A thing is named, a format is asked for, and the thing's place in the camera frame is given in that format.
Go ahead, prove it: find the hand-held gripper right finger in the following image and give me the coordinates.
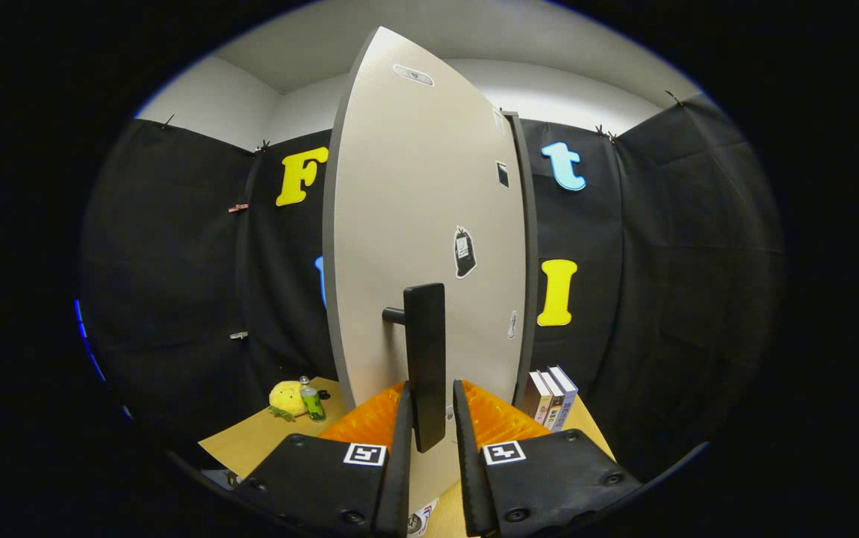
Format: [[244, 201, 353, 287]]
[[452, 380, 643, 538]]

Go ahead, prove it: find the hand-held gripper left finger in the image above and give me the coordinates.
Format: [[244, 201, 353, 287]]
[[232, 381, 414, 538]]

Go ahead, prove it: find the black cabinet door handle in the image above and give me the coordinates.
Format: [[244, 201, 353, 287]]
[[382, 282, 447, 454]]

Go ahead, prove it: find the grey shoe cabinet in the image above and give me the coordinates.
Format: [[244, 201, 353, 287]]
[[503, 111, 541, 410]]

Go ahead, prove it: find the beige spine book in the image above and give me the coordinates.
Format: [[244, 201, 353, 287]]
[[524, 371, 554, 425]]

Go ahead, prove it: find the green drink bottle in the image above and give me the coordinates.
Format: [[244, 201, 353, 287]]
[[299, 376, 327, 422]]

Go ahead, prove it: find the blue and white book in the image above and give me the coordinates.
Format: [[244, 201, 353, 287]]
[[549, 365, 579, 433]]

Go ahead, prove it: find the yellow plush toy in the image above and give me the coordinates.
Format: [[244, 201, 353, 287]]
[[268, 380, 309, 421]]

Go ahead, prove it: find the black backdrop cloth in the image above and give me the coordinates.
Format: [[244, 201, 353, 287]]
[[80, 92, 786, 479]]

